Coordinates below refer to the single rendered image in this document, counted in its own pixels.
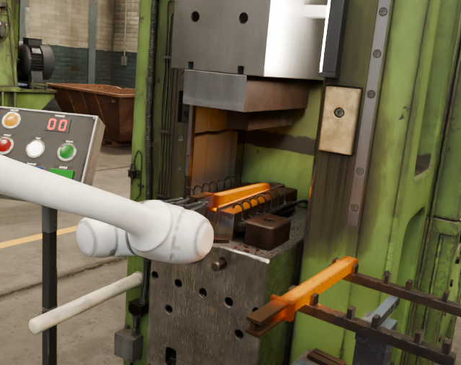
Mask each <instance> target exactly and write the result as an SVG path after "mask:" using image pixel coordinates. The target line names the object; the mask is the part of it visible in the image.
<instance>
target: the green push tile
mask: <svg viewBox="0 0 461 365"><path fill-rule="evenodd" d="M49 172H51V173H54V174H56V175H60V176H63V177H66V178H69V179H71V180H73V178H74V174H75V172H74V171H71V170H64V169H52V168H51V169H50V170H49Z"/></svg>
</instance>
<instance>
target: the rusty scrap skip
mask: <svg viewBox="0 0 461 365"><path fill-rule="evenodd" d="M47 84H49V85H48V87H49V89H52V90H56V91H57V92H56V93H54V98H55V100H56V101H57V103H58V105H59V108H60V109H61V110H62V112H64V113H72V114H86V115H93V116H98V117H99V118H100V120H101V121H102V122H103V123H104V125H105V129H104V135H103V138H107V139H103V138H102V142H101V143H103V144H104V146H109V147H119V146H132V139H133V114H134V101H135V89H132V88H119V87H117V86H112V85H95V84H71V83H47Z"/></svg>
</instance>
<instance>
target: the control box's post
mask: <svg viewBox="0 0 461 365"><path fill-rule="evenodd" d="M56 305H57V209H53V208H49V207H47V206H42V307H44V308H45V309H51V308H53V307H55V306H56ZM56 327H57V326H56V325H55V326H53V327H50V328H48V329H47V330H44V331H43V332H42V365H56Z"/></svg>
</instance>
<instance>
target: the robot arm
mask: <svg viewBox="0 0 461 365"><path fill-rule="evenodd" d="M0 194H3V195H6V196H10V197H13V198H18V199H20V200H24V201H28V202H31V203H35V204H39V205H42V206H47V207H49V208H53V209H57V210H60V211H65V212H68V213H71V214H76V215H78V216H82V217H84V218H83V219H82V220H80V221H79V223H78V225H77V229H76V240H77V243H78V246H79V249H80V250H81V251H82V252H83V253H84V254H85V255H86V256H90V257H96V258H107V257H110V256H114V257H119V256H142V257H145V258H147V259H151V260H155V261H161V262H166V263H172V264H188V263H192V262H195V261H199V260H201V259H203V258H204V257H205V256H206V255H207V254H208V253H209V251H210V249H211V247H212V244H213V239H214V233H213V229H212V226H211V224H210V222H209V220H208V219H206V218H205V217H203V216H202V215H203V214H205V210H206V208H209V207H211V206H213V197H214V196H208V197H205V198H200V199H197V200H196V202H195V203H192V204H191V199H190V198H189V196H186V199H184V200H183V198H174V199H170V200H166V201H163V200H145V201H140V202H135V201H132V200H130V199H127V198H124V197H122V196H118V195H115V194H113V193H109V192H106V191H104V190H100V189H98V188H95V187H92V186H90V185H86V184H83V183H81V182H77V181H74V180H71V179H69V178H66V177H63V176H60V175H56V174H54V173H51V172H47V171H45V170H42V169H39V168H37V167H33V166H30V165H28V164H24V163H22V162H19V161H16V160H14V159H10V158H8V157H5V156H2V155H1V154H0Z"/></svg>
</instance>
